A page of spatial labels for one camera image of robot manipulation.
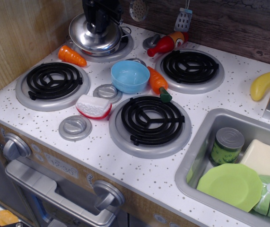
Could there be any grey stove knob behind bowl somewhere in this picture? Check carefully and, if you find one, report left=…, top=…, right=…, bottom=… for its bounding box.
left=126, top=58, right=146, bottom=67

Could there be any orange toy on floor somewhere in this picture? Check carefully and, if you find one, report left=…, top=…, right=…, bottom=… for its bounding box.
left=0, top=210, right=19, bottom=226

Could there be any orange carrot tip piece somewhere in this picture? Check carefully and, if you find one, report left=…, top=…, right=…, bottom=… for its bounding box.
left=58, top=45, right=87, bottom=67

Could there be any green toy tin can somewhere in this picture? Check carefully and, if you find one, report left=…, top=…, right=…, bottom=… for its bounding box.
left=209, top=127, right=245, bottom=166

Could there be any red white toy radish slice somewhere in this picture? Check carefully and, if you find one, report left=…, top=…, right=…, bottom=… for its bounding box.
left=76, top=95, right=112, bottom=119

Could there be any grey toy spatula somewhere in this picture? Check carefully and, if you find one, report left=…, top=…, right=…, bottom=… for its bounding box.
left=174, top=8, right=192, bottom=32

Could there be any cream toy cutting board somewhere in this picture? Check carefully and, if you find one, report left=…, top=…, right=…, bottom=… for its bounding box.
left=240, top=139, right=270, bottom=175

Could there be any orange toy carrot green stem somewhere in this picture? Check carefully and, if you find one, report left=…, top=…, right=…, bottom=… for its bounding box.
left=147, top=66, right=172, bottom=103

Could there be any front left black burner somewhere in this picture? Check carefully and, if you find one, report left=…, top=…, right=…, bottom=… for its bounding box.
left=16, top=62, right=90, bottom=112

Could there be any light blue plastic bowl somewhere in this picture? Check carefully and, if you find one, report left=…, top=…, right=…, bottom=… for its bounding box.
left=111, top=60, right=150, bottom=94

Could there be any grey oven dial left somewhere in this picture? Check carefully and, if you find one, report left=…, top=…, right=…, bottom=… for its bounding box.
left=3, top=133, right=32, bottom=161

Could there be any steel pot lid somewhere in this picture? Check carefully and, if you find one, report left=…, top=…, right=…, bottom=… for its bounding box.
left=69, top=14, right=123, bottom=56

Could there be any black burner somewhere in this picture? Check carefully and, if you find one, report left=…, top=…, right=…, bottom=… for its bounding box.
left=155, top=49, right=225, bottom=95
left=109, top=95, right=192, bottom=159
left=16, top=62, right=90, bottom=112

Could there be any silver perforated toy ladle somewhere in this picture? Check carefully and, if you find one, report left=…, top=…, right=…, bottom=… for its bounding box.
left=129, top=0, right=148, bottom=22

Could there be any back left grey burner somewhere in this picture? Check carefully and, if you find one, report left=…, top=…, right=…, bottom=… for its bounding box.
left=69, top=29, right=134, bottom=63

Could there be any grey oven dial right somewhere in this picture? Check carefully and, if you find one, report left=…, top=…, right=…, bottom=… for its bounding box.
left=93, top=180, right=125, bottom=211

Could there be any green toy cabbage half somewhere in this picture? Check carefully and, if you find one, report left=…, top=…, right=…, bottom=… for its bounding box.
left=253, top=175, right=270, bottom=216

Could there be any grey stove knob back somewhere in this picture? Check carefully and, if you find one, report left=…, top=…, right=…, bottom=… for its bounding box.
left=142, top=34, right=161, bottom=50

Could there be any grey oven door handle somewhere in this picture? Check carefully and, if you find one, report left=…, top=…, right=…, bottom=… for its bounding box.
left=5, top=160, right=115, bottom=227

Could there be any back right black burner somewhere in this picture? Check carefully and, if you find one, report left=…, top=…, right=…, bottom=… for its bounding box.
left=155, top=49, right=225, bottom=95

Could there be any green plastic plate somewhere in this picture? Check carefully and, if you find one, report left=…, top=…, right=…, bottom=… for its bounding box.
left=197, top=164, right=263, bottom=212

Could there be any grey stove knob middle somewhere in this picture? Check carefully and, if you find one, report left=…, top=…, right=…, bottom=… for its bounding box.
left=93, top=84, right=122, bottom=104

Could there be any front right black burner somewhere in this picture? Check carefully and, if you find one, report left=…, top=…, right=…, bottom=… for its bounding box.
left=109, top=95, right=192, bottom=159

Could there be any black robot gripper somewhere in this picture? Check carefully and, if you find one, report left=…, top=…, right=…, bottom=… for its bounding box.
left=82, top=0, right=123, bottom=33

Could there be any grey stove knob front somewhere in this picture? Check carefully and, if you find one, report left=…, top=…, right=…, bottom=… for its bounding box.
left=59, top=115, right=92, bottom=141

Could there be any yellow toy banana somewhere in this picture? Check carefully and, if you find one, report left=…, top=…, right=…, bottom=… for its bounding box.
left=250, top=72, right=270, bottom=101

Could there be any grey oven dial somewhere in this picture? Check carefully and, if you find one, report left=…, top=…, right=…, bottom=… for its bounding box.
left=3, top=133, right=32, bottom=161
left=93, top=180, right=125, bottom=211

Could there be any red toy ketchup bottle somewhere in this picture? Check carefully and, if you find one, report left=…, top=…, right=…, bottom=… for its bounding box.
left=147, top=31, right=189, bottom=57

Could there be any silver toy sink basin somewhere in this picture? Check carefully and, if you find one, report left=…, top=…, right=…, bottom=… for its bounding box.
left=175, top=109, right=270, bottom=227

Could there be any small steel pot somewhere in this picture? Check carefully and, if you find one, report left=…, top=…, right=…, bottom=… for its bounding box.
left=69, top=25, right=131, bottom=56

